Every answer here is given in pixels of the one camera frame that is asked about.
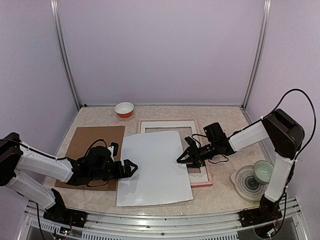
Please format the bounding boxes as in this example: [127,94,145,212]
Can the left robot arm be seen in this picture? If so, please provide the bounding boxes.
[0,132,138,224]

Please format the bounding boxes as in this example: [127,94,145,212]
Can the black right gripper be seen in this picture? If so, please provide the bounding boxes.
[176,141,218,168]

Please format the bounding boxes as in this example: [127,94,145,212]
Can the aluminium front rail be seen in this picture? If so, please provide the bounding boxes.
[23,197,305,240]

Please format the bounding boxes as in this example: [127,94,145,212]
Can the brown cardboard backing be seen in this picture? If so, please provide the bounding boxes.
[54,125,125,192]

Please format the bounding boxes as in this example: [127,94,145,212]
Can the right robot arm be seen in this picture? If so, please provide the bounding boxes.
[176,108,305,222]

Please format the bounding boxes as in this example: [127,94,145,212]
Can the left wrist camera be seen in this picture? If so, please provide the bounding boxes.
[108,142,119,157]

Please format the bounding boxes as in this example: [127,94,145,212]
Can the red dark sunset photo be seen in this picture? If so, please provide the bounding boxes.
[116,130,193,207]

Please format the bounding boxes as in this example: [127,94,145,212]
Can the green ceramic bowl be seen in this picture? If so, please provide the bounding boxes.
[253,160,274,185]

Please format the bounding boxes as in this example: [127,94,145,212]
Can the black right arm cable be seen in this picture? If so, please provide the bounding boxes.
[232,88,317,226]

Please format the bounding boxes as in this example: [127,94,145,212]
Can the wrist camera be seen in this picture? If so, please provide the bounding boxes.
[184,136,199,150]
[108,142,119,157]

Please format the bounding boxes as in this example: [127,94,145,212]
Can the left aluminium corner post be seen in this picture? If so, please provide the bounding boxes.
[50,0,82,111]

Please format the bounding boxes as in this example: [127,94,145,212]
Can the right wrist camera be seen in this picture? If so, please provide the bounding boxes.
[184,136,199,150]

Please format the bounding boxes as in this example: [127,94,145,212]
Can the right aluminium corner post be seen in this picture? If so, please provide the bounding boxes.
[241,0,272,112]

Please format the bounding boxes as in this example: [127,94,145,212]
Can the pink wooden picture frame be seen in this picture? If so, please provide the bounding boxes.
[137,118,214,188]

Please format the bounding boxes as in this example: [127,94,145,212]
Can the aluminium corner post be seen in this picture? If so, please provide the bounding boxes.
[241,0,272,112]
[50,0,82,111]

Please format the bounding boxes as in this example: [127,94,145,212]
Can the white mat board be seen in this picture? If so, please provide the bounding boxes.
[139,120,210,183]

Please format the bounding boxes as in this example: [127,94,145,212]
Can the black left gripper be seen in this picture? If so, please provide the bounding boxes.
[90,159,138,182]

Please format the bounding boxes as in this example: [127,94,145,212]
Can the orange white bowl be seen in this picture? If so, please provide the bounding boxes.
[114,102,135,118]

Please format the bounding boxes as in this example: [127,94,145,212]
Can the white swirl plate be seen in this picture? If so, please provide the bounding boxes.
[230,165,268,202]

